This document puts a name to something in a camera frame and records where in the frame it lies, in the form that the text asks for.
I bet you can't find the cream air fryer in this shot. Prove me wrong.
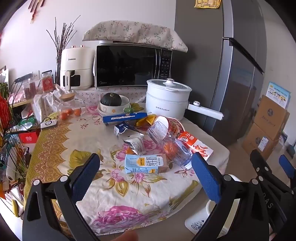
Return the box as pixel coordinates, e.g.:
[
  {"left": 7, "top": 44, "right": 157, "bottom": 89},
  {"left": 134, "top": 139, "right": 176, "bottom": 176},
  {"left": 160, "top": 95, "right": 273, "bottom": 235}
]
[{"left": 60, "top": 45, "right": 96, "bottom": 91}]

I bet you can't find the red instant noodle cup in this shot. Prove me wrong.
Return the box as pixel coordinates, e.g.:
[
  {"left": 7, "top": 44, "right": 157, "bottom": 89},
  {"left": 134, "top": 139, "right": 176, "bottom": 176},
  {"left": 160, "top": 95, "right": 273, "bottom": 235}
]
[{"left": 154, "top": 116, "right": 185, "bottom": 139}]

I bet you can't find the clear plastic bottle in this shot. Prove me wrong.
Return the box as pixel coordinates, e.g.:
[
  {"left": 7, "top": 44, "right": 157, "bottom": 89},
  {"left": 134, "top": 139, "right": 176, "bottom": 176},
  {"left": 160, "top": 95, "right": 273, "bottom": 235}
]
[{"left": 146, "top": 121, "right": 193, "bottom": 169}]

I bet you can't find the person's left hand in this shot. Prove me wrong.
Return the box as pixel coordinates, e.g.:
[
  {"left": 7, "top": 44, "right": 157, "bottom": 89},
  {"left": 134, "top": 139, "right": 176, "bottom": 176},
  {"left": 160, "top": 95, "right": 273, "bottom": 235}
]
[{"left": 112, "top": 230, "right": 139, "bottom": 241}]

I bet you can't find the white trash bin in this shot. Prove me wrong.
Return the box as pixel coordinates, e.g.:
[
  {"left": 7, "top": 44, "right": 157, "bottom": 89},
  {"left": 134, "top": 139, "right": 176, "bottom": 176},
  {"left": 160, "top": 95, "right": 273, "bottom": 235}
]
[{"left": 184, "top": 174, "right": 242, "bottom": 237}]

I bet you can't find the crushed dark blue carton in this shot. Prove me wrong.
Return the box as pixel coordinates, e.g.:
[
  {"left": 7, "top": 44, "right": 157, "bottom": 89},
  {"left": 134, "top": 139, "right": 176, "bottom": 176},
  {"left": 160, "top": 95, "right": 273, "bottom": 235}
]
[{"left": 114, "top": 122, "right": 144, "bottom": 139}]

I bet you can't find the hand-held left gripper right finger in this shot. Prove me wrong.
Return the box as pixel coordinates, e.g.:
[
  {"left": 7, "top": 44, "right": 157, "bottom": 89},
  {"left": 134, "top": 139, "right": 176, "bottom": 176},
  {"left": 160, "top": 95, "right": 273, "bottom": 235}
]
[{"left": 191, "top": 153, "right": 271, "bottom": 241}]

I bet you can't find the white carton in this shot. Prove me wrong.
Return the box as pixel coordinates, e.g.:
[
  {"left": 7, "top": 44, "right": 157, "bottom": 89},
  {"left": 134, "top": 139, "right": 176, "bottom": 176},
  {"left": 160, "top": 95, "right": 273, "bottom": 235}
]
[{"left": 124, "top": 134, "right": 145, "bottom": 154}]

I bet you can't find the black wire rack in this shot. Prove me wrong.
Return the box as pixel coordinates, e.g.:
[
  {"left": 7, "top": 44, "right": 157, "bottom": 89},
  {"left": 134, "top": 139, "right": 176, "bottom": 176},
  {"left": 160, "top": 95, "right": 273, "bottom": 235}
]
[{"left": 0, "top": 79, "right": 31, "bottom": 186}]

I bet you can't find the light blue milk carton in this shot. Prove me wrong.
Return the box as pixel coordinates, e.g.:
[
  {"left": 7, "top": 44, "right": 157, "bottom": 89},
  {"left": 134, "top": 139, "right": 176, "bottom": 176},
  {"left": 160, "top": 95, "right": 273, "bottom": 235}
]
[{"left": 125, "top": 154, "right": 167, "bottom": 174}]

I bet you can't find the white electric pot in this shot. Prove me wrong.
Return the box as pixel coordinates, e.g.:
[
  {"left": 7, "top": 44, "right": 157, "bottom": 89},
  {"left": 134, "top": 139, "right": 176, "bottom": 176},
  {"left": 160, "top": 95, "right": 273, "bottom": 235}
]
[{"left": 146, "top": 89, "right": 225, "bottom": 121}]

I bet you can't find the yellow wrapper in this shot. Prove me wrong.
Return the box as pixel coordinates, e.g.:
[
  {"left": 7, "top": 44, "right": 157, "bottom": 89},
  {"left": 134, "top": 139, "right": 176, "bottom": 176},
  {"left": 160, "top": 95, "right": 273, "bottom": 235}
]
[{"left": 136, "top": 114, "right": 156, "bottom": 127}]

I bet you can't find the red box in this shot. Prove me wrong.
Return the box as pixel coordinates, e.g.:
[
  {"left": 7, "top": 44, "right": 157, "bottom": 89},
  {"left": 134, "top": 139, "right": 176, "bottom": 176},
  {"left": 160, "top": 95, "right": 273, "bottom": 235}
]
[{"left": 18, "top": 131, "right": 41, "bottom": 144}]

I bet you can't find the cardboard box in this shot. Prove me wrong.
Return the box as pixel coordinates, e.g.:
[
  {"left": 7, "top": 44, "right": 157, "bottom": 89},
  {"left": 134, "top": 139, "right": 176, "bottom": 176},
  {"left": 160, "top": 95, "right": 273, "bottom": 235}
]
[
  {"left": 253, "top": 95, "right": 290, "bottom": 141},
  {"left": 242, "top": 122, "right": 281, "bottom": 160}
]

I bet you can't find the white and blue package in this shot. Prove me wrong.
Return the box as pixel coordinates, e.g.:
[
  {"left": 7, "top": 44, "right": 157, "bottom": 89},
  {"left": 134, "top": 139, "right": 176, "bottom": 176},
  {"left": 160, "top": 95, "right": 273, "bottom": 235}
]
[{"left": 279, "top": 132, "right": 288, "bottom": 149}]

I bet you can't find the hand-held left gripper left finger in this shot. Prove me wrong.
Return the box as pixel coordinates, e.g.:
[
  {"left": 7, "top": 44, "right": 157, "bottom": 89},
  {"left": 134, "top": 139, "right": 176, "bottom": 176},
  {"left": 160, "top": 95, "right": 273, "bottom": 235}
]
[{"left": 22, "top": 153, "right": 100, "bottom": 241}]

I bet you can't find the grey refrigerator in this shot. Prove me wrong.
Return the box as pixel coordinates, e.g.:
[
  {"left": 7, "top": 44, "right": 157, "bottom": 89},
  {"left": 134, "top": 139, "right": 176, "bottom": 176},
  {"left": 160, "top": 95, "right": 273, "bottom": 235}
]
[{"left": 174, "top": 0, "right": 265, "bottom": 144}]

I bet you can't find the floral tablecloth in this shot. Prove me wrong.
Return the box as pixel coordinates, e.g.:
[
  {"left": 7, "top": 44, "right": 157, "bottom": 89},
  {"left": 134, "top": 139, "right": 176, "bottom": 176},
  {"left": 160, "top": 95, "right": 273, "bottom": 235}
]
[{"left": 23, "top": 103, "right": 230, "bottom": 234}]

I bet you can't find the black microwave oven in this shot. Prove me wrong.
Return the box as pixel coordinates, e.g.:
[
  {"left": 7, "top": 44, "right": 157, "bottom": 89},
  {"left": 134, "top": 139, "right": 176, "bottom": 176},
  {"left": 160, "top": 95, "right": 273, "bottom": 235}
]
[{"left": 94, "top": 44, "right": 173, "bottom": 88}]

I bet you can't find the dark green squash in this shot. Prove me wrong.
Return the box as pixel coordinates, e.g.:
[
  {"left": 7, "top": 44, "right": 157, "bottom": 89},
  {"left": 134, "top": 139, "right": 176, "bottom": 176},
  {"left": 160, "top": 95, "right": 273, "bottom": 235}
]
[{"left": 100, "top": 93, "right": 122, "bottom": 107}]

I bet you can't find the white device with cable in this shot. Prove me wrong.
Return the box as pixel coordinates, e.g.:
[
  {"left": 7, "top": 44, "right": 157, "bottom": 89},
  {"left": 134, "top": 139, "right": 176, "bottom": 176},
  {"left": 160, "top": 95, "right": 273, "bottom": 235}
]
[{"left": 40, "top": 118, "right": 58, "bottom": 129}]

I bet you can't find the glass pot lid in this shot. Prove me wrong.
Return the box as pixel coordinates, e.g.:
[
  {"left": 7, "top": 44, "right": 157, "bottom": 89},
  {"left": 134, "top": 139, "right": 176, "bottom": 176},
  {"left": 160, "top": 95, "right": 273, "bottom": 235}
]
[{"left": 147, "top": 78, "right": 192, "bottom": 93}]

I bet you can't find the glass jar with red contents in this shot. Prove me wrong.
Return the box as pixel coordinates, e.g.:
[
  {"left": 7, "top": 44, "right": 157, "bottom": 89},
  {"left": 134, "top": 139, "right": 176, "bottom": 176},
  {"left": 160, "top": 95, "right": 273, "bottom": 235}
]
[{"left": 22, "top": 79, "right": 37, "bottom": 99}]

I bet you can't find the blue and white box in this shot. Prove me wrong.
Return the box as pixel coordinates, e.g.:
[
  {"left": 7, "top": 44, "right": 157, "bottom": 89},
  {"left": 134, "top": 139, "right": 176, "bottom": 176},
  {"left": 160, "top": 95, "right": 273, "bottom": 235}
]
[{"left": 266, "top": 82, "right": 291, "bottom": 109}]

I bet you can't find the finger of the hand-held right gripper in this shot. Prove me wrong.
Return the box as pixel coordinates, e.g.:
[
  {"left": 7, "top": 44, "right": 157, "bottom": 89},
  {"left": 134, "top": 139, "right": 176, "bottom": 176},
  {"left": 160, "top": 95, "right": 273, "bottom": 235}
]
[
  {"left": 250, "top": 149, "right": 278, "bottom": 183},
  {"left": 279, "top": 154, "right": 296, "bottom": 181}
]

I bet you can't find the red label glass jar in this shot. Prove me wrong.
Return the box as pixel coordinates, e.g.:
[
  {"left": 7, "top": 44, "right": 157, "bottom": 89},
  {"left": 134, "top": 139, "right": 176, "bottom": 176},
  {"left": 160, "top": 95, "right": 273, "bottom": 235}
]
[{"left": 41, "top": 71, "right": 55, "bottom": 93}]

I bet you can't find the long blue box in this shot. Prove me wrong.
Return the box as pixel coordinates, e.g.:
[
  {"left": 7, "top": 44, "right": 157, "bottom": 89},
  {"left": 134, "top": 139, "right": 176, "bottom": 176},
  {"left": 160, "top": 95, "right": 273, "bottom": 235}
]
[{"left": 103, "top": 113, "right": 148, "bottom": 125}]

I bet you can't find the white plate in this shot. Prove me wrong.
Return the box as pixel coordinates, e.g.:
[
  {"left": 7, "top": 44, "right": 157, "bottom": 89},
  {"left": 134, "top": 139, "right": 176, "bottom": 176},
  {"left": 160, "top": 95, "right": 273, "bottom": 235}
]
[{"left": 97, "top": 105, "right": 132, "bottom": 118}]

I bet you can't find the white ceramic bowl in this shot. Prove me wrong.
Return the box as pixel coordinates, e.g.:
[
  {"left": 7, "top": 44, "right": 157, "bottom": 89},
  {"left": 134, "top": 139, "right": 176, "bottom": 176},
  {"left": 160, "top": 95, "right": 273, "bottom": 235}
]
[{"left": 100, "top": 95, "right": 130, "bottom": 114}]

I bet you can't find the orange snack box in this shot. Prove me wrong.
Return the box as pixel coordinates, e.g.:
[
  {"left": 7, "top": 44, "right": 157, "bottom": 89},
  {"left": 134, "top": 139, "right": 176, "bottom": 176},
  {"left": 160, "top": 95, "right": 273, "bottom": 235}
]
[{"left": 178, "top": 131, "right": 214, "bottom": 161}]

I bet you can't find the dotted white cloth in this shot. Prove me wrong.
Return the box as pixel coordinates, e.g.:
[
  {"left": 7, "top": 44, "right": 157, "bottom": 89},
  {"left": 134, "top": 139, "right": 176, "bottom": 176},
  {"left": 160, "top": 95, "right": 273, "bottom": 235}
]
[{"left": 33, "top": 87, "right": 148, "bottom": 116}]

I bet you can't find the yellow paper sheet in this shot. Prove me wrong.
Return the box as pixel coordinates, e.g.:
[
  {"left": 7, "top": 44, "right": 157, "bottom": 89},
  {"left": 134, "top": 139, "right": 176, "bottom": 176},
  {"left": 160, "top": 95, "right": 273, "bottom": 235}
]
[{"left": 194, "top": 0, "right": 221, "bottom": 9}]

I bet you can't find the floral cloth cover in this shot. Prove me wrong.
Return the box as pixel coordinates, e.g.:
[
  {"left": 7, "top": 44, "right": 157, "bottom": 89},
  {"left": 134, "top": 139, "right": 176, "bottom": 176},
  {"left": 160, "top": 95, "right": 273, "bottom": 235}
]
[{"left": 83, "top": 20, "right": 188, "bottom": 52}]

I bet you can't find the red wall decoration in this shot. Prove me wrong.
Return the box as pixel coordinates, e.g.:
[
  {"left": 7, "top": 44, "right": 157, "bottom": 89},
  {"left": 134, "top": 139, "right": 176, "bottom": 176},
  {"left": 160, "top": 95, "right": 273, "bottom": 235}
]
[{"left": 28, "top": 0, "right": 45, "bottom": 24}]

